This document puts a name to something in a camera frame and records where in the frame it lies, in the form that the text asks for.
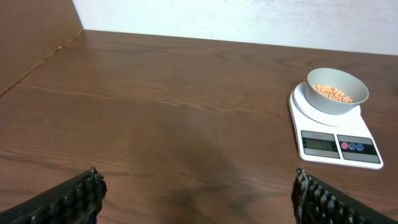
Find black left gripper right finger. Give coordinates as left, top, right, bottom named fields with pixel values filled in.
left=291, top=166, right=397, bottom=224

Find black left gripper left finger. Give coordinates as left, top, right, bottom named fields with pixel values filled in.
left=1, top=167, right=107, bottom=224

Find pale grey bowl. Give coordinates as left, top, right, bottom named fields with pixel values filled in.
left=305, top=68, right=369, bottom=115

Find white digital kitchen scale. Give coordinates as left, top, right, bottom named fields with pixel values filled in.
left=289, top=82, right=384, bottom=170

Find brown cardboard box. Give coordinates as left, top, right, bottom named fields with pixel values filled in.
left=1, top=0, right=83, bottom=93

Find soybeans in bowl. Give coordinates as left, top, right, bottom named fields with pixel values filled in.
left=313, top=84, right=353, bottom=103

